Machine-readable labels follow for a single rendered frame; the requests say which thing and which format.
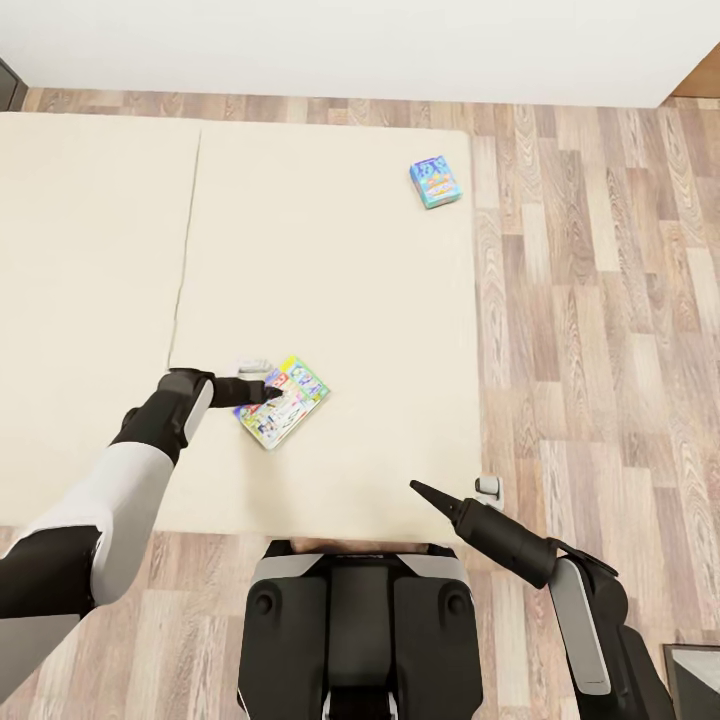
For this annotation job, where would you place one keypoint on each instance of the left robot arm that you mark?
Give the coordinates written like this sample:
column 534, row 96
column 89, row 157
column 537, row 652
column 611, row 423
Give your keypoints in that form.
column 86, row 550

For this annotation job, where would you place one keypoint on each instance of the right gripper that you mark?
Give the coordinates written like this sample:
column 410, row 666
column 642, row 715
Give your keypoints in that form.
column 481, row 526

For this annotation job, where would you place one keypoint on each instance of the sliding door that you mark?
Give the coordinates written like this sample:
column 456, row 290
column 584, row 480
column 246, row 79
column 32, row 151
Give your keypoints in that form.
column 704, row 79

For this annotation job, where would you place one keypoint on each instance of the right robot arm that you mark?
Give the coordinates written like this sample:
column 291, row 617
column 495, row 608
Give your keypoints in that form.
column 612, row 673

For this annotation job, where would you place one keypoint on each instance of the board game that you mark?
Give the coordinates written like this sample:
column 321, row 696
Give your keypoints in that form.
column 435, row 182
column 302, row 390

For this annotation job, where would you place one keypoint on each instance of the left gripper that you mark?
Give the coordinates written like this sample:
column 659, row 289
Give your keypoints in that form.
column 250, row 392

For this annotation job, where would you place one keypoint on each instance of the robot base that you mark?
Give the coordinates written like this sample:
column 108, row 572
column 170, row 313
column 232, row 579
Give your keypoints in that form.
column 359, row 625

